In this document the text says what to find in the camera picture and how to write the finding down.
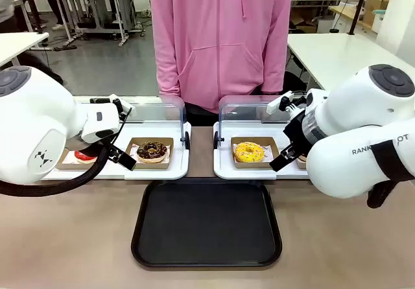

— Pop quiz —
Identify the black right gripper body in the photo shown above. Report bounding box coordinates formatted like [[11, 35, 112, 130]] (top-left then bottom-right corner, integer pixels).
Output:
[[283, 109, 314, 151]]

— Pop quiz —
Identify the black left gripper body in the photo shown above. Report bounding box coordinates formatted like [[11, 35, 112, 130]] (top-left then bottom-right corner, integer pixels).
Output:
[[75, 135, 114, 156]]

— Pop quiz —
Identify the right forearm in pink sleeve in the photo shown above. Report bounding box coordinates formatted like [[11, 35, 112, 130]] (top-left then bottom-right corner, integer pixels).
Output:
[[154, 26, 183, 97]]

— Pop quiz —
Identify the left forearm in pink sleeve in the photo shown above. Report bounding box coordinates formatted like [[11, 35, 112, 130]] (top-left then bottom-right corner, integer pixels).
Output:
[[260, 26, 290, 96]]

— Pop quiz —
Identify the red glazed donut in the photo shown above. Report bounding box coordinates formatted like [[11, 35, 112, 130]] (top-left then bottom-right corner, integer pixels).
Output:
[[74, 150, 99, 165]]

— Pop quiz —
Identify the yellow sprinkled donut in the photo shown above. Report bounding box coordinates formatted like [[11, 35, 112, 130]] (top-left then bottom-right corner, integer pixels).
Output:
[[233, 141, 267, 164]]

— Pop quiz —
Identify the black serving tray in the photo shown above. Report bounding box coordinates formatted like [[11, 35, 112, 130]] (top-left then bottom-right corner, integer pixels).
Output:
[[130, 180, 283, 268]]

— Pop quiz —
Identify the white display case base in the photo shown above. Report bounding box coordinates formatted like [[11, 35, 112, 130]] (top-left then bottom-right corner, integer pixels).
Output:
[[41, 120, 191, 181], [213, 122, 311, 180]]

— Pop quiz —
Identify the clear display case lid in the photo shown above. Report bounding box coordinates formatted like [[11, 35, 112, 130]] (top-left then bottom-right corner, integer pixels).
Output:
[[73, 95, 187, 148], [217, 95, 292, 148]]

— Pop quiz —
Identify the large white table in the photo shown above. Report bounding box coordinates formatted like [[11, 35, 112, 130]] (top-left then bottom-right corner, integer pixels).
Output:
[[286, 32, 415, 91]]

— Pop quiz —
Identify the open cardboard box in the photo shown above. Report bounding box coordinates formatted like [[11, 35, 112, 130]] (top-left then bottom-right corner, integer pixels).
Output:
[[289, 9, 318, 34]]

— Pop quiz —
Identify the wooden workbench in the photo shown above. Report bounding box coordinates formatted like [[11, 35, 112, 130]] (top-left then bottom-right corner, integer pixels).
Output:
[[328, 5, 374, 31]]

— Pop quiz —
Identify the person in pink hoodie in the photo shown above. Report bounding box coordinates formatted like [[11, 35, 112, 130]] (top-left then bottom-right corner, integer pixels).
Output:
[[147, 0, 295, 126]]

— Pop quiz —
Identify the bystander with white shoes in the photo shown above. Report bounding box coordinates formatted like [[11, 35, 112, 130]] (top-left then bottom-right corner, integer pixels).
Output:
[[43, 0, 66, 31]]

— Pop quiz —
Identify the brown cardboard box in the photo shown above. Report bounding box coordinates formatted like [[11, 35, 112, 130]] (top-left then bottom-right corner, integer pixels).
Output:
[[362, 0, 392, 25]]

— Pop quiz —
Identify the bystander in grey top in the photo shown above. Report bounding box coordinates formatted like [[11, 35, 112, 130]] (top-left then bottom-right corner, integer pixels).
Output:
[[0, 0, 18, 33]]

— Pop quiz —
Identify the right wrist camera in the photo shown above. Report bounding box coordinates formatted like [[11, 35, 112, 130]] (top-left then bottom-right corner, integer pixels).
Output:
[[266, 91, 307, 115]]

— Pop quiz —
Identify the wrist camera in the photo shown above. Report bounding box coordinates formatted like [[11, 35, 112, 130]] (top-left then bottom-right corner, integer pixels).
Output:
[[266, 91, 307, 115], [108, 93, 136, 121]]

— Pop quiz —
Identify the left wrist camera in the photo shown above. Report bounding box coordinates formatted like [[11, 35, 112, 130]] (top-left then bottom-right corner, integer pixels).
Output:
[[108, 93, 136, 121]]

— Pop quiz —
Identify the black left arm cable sleeve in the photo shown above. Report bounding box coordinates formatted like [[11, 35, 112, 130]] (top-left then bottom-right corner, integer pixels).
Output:
[[0, 144, 110, 198]]

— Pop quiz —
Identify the black arm cable sleeve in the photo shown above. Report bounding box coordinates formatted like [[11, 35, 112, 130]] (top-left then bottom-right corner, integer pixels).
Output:
[[0, 144, 110, 198], [366, 138, 415, 209]]

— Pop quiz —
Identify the black right arm cable sleeve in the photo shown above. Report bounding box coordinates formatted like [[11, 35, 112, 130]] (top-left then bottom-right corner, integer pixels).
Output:
[[366, 138, 415, 209]]

